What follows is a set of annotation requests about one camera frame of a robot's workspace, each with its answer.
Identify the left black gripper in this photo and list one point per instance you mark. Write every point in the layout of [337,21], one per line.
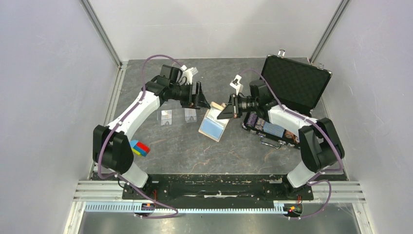
[197,101]

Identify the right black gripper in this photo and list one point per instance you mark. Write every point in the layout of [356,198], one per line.
[228,112]

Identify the tan leather card holder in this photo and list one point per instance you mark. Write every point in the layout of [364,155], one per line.
[212,127]

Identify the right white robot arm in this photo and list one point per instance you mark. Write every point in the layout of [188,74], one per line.
[320,146]

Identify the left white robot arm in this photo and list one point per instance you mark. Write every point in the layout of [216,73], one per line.
[111,143]

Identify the black poker chip case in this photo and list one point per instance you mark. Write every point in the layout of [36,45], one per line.
[298,85]

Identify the colourful toy block stack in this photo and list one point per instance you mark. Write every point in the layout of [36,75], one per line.
[139,148]

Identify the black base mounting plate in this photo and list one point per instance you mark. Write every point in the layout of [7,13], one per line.
[165,191]

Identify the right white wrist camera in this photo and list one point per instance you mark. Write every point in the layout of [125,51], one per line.
[236,84]

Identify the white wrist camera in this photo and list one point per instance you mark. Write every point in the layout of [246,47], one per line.
[236,84]
[188,74]

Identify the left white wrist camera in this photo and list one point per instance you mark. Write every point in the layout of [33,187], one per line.
[188,74]

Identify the left aluminium corner post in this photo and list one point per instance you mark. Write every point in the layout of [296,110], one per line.
[86,4]

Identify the aluminium corner post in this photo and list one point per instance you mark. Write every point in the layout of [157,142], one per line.
[86,4]
[343,4]

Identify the right aluminium corner post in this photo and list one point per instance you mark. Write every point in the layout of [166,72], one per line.
[343,4]

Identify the aluminium front frame rail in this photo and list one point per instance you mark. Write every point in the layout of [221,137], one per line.
[343,211]

